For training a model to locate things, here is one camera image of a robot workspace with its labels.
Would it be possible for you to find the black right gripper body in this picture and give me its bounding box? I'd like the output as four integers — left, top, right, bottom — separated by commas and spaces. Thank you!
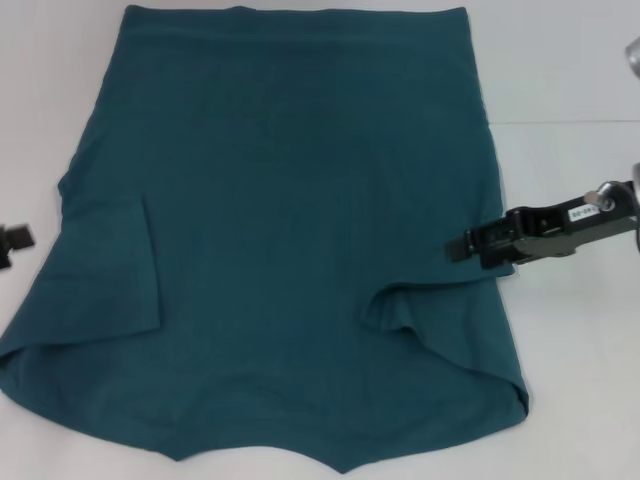
506, 193, 637, 267

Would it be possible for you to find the teal blue t-shirt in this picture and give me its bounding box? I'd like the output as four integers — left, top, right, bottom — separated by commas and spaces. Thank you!
0, 3, 531, 476

